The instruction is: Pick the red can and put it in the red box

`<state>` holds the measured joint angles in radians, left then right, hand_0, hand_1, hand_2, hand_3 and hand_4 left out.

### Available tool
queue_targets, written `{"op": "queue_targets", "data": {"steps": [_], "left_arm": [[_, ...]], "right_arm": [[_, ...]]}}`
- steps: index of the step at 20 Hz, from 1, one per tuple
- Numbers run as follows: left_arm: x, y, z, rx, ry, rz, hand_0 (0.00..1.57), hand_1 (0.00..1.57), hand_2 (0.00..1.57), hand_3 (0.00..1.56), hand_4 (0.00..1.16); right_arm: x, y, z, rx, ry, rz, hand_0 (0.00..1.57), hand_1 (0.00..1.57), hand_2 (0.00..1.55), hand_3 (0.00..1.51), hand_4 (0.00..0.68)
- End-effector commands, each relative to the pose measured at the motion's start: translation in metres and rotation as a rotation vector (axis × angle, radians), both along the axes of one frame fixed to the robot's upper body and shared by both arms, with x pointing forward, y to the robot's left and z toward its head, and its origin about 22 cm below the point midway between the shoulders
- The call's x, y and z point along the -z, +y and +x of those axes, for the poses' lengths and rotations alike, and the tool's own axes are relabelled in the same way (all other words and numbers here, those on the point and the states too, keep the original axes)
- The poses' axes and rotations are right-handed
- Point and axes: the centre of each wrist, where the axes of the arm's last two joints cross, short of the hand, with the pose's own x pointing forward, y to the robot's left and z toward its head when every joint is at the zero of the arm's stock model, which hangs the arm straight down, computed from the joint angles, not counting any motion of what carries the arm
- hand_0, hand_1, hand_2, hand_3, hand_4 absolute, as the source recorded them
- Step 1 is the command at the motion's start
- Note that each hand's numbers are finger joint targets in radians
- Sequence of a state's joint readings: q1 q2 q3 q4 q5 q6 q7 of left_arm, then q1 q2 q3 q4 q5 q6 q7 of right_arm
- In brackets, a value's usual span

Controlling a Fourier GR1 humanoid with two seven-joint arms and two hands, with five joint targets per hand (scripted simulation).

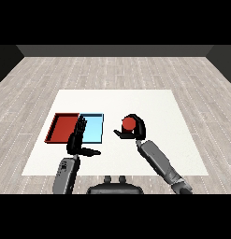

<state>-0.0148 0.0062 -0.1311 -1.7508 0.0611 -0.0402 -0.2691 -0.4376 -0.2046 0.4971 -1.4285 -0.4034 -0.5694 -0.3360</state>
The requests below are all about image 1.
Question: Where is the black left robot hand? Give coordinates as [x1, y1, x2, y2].
[65, 115, 102, 158]

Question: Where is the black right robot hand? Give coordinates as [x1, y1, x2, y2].
[112, 113, 147, 141]

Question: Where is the red can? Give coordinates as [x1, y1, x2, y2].
[121, 116, 137, 134]

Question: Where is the red shallow open box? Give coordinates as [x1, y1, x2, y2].
[44, 112, 81, 145]

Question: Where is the light blue shallow open box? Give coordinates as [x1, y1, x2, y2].
[78, 113, 105, 145]

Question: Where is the dark grey robot body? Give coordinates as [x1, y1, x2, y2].
[86, 175, 145, 195]

